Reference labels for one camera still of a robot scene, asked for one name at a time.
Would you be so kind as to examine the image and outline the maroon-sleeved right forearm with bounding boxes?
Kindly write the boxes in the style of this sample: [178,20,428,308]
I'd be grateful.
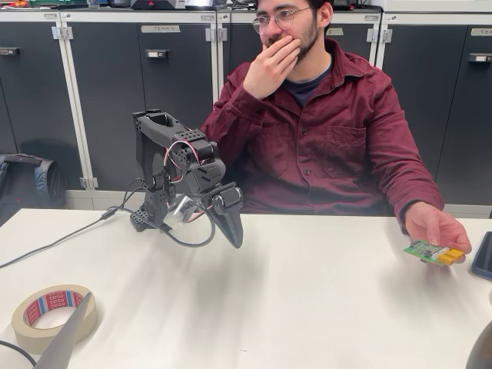
[199,63,270,155]

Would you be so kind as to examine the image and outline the dark backpack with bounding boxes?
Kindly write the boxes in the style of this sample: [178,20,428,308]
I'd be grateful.
[0,152,68,228]

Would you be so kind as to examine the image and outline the black device box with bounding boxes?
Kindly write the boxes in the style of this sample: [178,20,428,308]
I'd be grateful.
[130,0,188,11]

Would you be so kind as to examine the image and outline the round wire-rimmed glasses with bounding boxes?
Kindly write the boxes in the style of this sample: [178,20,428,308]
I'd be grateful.
[251,6,313,35]

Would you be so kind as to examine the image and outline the dark rounded object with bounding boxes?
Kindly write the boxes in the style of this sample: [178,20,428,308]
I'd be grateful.
[464,318,492,369]

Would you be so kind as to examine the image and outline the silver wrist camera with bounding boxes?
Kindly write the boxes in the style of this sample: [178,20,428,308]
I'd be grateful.
[163,194,198,230]

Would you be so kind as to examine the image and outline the green circuit board yellow connectors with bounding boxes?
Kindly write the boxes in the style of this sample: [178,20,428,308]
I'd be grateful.
[402,238,464,267]

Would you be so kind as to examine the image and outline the maroon-shirted man's right hand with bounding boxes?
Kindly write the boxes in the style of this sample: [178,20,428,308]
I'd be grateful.
[241,36,303,102]

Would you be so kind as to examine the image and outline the maroon-sleeved left forearm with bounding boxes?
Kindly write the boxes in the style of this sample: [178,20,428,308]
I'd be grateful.
[386,168,446,236]

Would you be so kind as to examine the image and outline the thick black cable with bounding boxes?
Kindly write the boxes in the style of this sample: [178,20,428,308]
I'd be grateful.
[0,340,38,367]

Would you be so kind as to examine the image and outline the grey pointed metal sheet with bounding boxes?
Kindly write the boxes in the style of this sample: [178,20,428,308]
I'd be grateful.
[33,291,96,369]

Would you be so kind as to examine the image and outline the blue plastic tray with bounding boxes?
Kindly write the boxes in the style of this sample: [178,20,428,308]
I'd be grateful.
[470,230,492,284]

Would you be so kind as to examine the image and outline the beige masking tape roll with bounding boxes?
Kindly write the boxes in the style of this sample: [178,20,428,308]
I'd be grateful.
[10,284,99,355]

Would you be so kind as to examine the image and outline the red and white servo wire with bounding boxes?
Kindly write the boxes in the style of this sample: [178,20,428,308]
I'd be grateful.
[162,139,211,224]

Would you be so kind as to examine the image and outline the maroon-shirted man's left hand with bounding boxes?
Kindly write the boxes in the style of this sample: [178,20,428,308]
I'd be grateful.
[404,209,474,255]

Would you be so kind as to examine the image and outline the bearded man in maroon shirt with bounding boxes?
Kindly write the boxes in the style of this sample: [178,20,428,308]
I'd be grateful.
[199,0,446,236]

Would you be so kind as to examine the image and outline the black power cable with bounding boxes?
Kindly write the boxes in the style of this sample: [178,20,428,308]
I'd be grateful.
[0,177,155,269]

